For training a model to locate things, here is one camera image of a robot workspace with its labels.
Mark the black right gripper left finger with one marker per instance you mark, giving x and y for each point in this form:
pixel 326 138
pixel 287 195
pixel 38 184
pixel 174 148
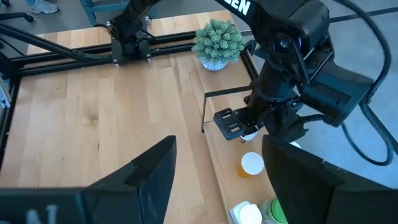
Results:
pixel 136 193

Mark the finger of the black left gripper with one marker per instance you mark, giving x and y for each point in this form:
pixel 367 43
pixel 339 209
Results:
pixel 231 124

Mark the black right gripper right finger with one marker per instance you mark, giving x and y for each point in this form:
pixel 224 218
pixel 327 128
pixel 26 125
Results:
pixel 311 193

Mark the green caffeine pill bottle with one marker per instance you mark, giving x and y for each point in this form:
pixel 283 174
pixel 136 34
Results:
pixel 276 211

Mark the white bottle blue label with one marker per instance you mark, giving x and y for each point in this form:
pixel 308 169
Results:
pixel 248 215

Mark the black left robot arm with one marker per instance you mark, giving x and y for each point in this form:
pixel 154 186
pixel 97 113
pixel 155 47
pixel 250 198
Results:
pixel 280 18

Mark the green potted plant white pot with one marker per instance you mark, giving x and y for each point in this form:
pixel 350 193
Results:
pixel 217 43

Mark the blue-grey metal stand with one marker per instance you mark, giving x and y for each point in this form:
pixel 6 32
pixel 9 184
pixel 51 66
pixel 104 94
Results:
pixel 93 9

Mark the person's shoe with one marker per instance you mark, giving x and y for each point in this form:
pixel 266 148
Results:
pixel 43 7

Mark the black office chair base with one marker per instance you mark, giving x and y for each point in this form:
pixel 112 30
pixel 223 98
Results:
pixel 18 15

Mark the black aluminium table frame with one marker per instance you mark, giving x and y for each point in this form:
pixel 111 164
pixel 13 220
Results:
pixel 62 67

